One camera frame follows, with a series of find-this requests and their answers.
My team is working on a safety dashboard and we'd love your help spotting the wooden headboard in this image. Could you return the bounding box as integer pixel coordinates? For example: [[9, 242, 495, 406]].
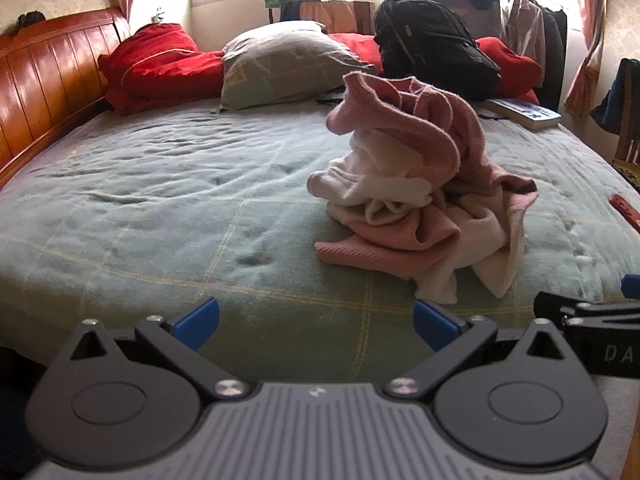
[[0, 7, 132, 191]]

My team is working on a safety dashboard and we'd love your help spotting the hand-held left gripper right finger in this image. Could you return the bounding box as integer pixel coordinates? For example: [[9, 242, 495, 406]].
[[387, 299, 568, 403]]

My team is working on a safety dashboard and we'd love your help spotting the brown cardboard box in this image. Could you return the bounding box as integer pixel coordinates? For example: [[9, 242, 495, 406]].
[[300, 0, 376, 36]]

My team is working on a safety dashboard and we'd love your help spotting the grey pillow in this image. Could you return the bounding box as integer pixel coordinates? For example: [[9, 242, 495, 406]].
[[218, 21, 378, 112]]

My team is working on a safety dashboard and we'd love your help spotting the blue and white book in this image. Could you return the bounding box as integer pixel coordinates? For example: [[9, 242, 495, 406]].
[[484, 97, 562, 131]]

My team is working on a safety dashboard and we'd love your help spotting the black backpack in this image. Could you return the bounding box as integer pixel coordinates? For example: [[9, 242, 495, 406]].
[[374, 0, 502, 102]]

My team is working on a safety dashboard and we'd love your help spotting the beige shirt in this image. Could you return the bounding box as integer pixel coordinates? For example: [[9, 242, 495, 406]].
[[500, 0, 546, 76]]

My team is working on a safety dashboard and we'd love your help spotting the pink and white sweater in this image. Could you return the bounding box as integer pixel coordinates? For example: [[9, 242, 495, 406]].
[[307, 72, 540, 306]]

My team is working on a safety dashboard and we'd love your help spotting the small red object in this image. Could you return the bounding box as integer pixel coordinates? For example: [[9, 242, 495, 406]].
[[609, 195, 640, 233]]

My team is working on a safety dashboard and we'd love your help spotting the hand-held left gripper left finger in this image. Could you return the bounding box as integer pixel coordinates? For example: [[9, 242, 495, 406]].
[[69, 297, 250, 403]]

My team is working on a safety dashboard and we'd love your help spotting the dark blue cloth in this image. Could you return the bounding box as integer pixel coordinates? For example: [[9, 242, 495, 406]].
[[590, 57, 640, 136]]

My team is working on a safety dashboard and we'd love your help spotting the red cushion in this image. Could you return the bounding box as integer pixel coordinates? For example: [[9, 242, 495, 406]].
[[327, 33, 543, 106]]

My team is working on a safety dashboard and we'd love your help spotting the dark coat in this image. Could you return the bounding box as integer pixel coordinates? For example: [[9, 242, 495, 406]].
[[542, 7, 569, 111]]

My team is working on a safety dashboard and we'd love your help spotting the green checked blanket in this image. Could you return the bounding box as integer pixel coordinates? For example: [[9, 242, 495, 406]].
[[0, 95, 640, 396]]

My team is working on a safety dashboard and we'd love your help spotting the yellow chair cushion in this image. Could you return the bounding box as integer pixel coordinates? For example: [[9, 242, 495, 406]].
[[611, 159, 640, 192]]

